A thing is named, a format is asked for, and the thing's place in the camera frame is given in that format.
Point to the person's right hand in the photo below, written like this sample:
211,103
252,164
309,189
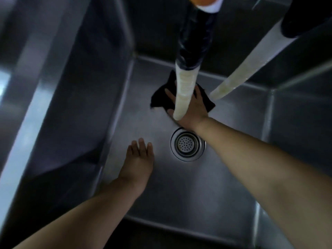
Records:
197,111

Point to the person's left hand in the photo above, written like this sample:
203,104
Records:
138,165

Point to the person's left forearm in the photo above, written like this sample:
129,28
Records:
85,220

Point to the dark cleaning cloth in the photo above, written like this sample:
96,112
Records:
159,98

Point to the stainless steel sink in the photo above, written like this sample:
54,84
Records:
155,199

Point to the round metal drain strainer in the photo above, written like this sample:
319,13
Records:
186,145

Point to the person's right forearm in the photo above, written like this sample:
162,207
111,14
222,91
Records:
272,173

